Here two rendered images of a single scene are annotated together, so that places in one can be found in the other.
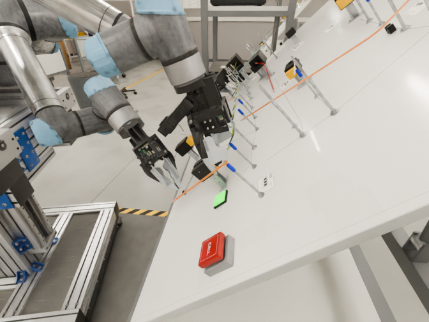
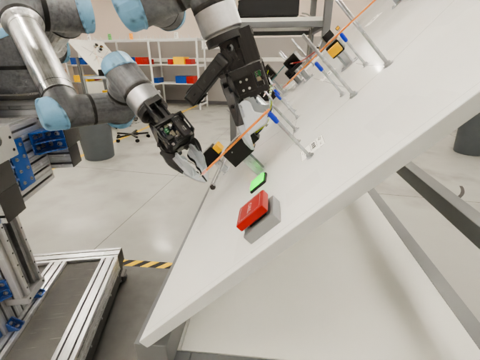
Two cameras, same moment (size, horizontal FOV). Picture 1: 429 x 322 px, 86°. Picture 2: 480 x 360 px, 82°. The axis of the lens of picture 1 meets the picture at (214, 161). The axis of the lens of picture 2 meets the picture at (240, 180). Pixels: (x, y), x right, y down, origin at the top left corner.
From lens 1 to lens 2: 18 cm
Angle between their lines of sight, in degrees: 9
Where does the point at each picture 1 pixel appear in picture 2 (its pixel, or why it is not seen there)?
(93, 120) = (108, 104)
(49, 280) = (28, 342)
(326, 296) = (398, 316)
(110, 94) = (130, 69)
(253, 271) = (308, 213)
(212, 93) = (248, 46)
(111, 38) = not seen: outside the picture
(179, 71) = (213, 16)
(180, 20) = not seen: outside the picture
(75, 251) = (66, 306)
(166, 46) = not seen: outside the picture
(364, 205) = (438, 102)
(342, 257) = (413, 274)
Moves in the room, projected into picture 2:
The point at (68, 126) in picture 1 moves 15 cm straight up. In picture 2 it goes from (79, 106) to (62, 33)
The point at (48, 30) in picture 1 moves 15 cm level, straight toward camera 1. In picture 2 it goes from (64, 18) to (67, 12)
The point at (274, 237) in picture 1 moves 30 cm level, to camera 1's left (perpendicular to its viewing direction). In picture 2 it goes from (331, 176) to (93, 177)
